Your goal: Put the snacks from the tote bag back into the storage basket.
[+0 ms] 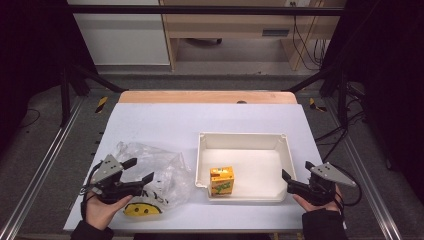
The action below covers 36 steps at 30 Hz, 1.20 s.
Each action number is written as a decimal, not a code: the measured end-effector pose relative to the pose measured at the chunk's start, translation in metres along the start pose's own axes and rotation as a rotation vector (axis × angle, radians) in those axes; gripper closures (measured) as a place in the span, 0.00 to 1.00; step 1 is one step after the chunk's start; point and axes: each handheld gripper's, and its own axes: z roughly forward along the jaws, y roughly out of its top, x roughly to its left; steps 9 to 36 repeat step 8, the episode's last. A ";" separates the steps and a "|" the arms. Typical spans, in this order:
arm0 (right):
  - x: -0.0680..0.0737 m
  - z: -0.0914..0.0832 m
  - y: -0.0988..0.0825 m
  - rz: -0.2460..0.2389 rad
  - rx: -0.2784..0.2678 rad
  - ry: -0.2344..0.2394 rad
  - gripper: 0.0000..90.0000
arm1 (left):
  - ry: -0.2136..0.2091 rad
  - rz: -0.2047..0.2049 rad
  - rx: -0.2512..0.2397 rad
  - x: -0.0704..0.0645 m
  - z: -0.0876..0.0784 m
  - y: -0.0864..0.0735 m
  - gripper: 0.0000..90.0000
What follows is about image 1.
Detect black hanging cables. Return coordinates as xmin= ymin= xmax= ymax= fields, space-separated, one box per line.
xmin=291 ymin=1 xmax=330 ymax=72

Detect white table cover sheet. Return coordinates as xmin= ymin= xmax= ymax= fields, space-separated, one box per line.
xmin=63 ymin=102 xmax=329 ymax=233

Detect thin black floor cable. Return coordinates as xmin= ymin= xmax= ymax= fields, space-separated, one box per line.
xmin=19 ymin=107 xmax=42 ymax=130

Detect yellow juice box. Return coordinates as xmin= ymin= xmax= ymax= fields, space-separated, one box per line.
xmin=208 ymin=165 xmax=236 ymax=198

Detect clear plastic bag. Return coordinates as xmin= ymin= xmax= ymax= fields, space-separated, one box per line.
xmin=114 ymin=141 xmax=197 ymax=218

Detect person's left hand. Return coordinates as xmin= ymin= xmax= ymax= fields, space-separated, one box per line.
xmin=84 ymin=193 xmax=135 ymax=232

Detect light wooden desk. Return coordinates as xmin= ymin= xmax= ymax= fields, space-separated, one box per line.
xmin=159 ymin=0 xmax=347 ymax=72

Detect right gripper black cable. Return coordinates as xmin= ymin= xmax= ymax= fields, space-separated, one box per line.
xmin=332 ymin=164 xmax=363 ymax=221

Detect black horizontal frame bar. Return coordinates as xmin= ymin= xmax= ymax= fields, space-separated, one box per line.
xmin=66 ymin=4 xmax=346 ymax=17

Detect white plastic bin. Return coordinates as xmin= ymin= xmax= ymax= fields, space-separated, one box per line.
xmin=194 ymin=131 xmax=300 ymax=204

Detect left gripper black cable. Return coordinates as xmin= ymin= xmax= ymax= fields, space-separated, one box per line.
xmin=79 ymin=162 xmax=103 ymax=222

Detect wooden table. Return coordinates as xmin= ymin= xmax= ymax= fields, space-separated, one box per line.
xmin=118 ymin=90 xmax=298 ymax=105

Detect black floor cables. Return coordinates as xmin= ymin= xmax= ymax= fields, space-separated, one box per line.
xmin=314 ymin=82 xmax=368 ymax=165

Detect aluminium rail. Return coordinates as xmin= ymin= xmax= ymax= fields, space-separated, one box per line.
xmin=0 ymin=96 xmax=85 ymax=240
xmin=324 ymin=99 xmax=405 ymax=240

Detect yellow black tape strip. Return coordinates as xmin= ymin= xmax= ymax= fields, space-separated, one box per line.
xmin=94 ymin=96 xmax=110 ymax=115
xmin=308 ymin=97 xmax=328 ymax=113

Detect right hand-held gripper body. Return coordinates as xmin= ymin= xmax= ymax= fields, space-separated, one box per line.
xmin=285 ymin=161 xmax=358 ymax=207

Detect person's right hand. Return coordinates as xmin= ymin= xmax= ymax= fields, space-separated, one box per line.
xmin=292 ymin=185 xmax=345 ymax=213

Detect black frame strut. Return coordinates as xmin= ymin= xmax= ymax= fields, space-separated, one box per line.
xmin=285 ymin=63 xmax=350 ymax=126
xmin=59 ymin=62 xmax=127 ymax=128

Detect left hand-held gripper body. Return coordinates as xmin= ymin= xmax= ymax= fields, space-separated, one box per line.
xmin=79 ymin=153 xmax=145 ymax=205

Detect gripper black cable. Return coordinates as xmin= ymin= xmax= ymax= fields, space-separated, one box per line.
xmin=332 ymin=164 xmax=363 ymax=221
xmin=79 ymin=162 xmax=103 ymax=222

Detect white cabinet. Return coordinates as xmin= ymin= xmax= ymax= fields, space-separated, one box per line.
xmin=67 ymin=0 xmax=171 ymax=67

